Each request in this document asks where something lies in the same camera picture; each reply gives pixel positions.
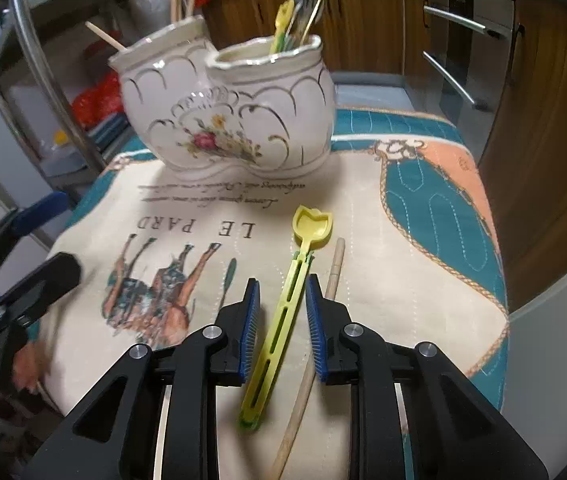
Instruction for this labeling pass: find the person's left hand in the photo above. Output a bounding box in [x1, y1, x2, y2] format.
[12, 342, 48, 394]

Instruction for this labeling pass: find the yellow green training chopstick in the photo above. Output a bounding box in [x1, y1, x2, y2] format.
[270, 0, 297, 53]
[238, 204, 334, 431]

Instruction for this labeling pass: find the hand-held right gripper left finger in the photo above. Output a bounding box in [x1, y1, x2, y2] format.
[22, 277, 263, 480]

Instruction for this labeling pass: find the white floral ceramic utensil holder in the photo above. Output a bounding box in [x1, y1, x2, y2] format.
[108, 15, 337, 182]

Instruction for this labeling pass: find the chrome metal rack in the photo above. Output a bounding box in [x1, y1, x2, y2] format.
[0, 0, 114, 176]

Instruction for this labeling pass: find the steel oven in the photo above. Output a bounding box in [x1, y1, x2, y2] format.
[421, 0, 519, 126]

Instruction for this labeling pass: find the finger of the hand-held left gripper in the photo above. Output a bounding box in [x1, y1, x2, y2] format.
[0, 253, 84, 324]
[0, 191, 73, 257]

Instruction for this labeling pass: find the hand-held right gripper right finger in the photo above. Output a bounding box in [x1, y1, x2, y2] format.
[305, 275, 549, 480]

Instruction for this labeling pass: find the wooden kitchen cabinet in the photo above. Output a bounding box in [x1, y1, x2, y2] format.
[478, 0, 567, 313]
[204, 0, 427, 76]

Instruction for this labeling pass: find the printed quilted cloth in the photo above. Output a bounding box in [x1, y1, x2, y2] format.
[28, 105, 511, 480]

